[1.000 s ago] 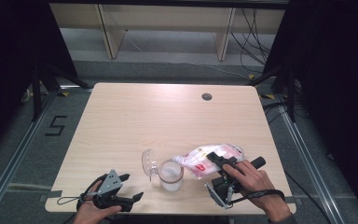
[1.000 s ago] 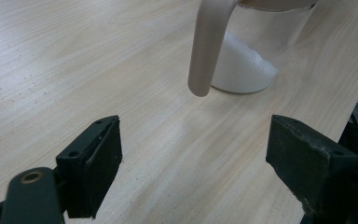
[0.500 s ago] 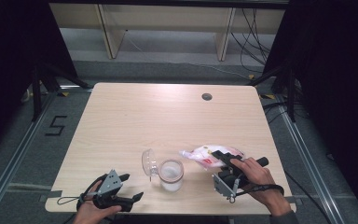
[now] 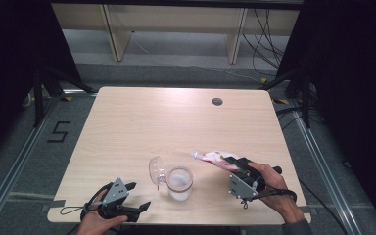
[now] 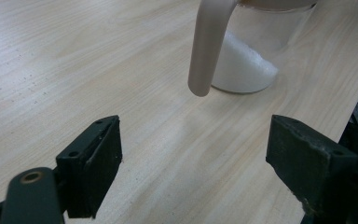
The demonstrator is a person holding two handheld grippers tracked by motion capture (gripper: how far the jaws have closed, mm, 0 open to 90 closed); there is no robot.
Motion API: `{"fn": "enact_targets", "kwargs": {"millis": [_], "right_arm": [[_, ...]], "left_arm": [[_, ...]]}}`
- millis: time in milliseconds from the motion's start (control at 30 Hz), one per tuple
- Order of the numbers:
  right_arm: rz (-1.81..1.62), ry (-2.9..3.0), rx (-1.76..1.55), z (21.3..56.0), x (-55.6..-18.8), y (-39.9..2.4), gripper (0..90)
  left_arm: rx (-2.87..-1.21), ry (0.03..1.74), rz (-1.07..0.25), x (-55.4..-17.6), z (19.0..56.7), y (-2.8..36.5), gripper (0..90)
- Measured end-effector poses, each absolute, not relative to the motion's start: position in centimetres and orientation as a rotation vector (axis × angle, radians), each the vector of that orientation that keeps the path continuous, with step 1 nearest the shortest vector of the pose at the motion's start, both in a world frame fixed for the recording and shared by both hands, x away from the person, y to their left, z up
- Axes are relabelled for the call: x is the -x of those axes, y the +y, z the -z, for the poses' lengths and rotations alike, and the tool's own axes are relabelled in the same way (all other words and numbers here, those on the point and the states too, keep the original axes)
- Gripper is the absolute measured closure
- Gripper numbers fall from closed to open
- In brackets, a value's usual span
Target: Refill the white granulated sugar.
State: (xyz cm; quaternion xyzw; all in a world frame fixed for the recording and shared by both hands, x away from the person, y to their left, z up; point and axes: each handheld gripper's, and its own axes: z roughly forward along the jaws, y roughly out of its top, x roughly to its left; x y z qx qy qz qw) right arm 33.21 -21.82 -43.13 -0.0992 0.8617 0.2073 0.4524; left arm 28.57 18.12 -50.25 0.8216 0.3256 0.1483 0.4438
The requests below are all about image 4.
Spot red and white spout pouch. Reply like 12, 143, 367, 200
190, 149, 243, 173

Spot clear glass mug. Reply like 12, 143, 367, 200
148, 155, 195, 203

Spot grey tape strip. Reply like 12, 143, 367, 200
39, 199, 67, 213

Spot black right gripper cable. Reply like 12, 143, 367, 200
240, 188, 299, 211

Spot person's left hand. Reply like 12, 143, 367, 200
75, 189, 129, 235

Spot bundle of black hanging cables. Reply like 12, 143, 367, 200
242, 8, 286, 78

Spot aluminium floor rail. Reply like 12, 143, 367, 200
0, 93, 65, 228
288, 99, 364, 235

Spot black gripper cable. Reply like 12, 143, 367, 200
240, 188, 299, 211
59, 183, 114, 223

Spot black curtain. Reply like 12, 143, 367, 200
275, 0, 376, 234
0, 0, 83, 169

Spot black metal stand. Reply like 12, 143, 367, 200
259, 67, 314, 129
31, 64, 96, 129

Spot black floor cable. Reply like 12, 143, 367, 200
298, 178, 351, 235

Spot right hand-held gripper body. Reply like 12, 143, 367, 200
227, 158, 284, 211

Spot person's right hand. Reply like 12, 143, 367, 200
247, 162, 306, 225

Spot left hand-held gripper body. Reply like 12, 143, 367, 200
80, 177, 139, 223

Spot beige wooden shelf unit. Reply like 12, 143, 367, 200
51, 3, 301, 66

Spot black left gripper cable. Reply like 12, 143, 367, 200
59, 183, 114, 223

